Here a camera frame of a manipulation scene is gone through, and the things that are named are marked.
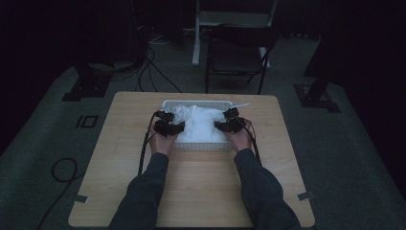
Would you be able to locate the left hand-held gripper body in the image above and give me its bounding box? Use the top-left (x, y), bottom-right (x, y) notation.
top-left (154, 109), bottom-right (180, 139)

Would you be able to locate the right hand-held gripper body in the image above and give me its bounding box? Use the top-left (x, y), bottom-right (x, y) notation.
top-left (222, 102), bottom-right (251, 134)

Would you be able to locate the white towel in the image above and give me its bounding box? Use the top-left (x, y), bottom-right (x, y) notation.
top-left (170, 104), bottom-right (232, 145)

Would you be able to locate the white plastic basket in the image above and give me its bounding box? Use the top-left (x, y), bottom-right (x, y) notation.
top-left (161, 99), bottom-right (236, 152)

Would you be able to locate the person's left hand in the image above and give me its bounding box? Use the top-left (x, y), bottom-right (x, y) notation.
top-left (148, 122), bottom-right (180, 157)

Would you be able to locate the person's right hand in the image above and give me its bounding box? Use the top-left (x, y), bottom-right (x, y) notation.
top-left (224, 119), bottom-right (255, 153)

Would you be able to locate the black folding chair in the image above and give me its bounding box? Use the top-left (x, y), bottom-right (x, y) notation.
top-left (204, 23), bottom-right (281, 96)

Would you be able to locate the black stand base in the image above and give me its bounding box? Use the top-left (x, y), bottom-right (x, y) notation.
top-left (293, 32), bottom-right (342, 114)
top-left (61, 61), bottom-right (113, 103)

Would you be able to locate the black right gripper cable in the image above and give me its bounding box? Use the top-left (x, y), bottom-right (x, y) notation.
top-left (237, 117), bottom-right (263, 168)

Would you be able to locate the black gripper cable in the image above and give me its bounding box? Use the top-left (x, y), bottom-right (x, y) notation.
top-left (237, 117), bottom-right (263, 168)
top-left (137, 111), bottom-right (161, 176)

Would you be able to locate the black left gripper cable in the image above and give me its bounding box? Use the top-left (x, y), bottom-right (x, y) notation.
top-left (137, 111), bottom-right (161, 176)

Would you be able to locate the black floor cables bundle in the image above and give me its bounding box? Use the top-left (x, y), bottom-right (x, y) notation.
top-left (135, 46), bottom-right (184, 94)

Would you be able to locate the white metal stand frame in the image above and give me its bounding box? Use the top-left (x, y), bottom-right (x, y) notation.
top-left (191, 0), bottom-right (279, 69)

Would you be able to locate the black looped floor cable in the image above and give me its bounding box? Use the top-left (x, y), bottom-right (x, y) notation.
top-left (35, 157), bottom-right (86, 230)

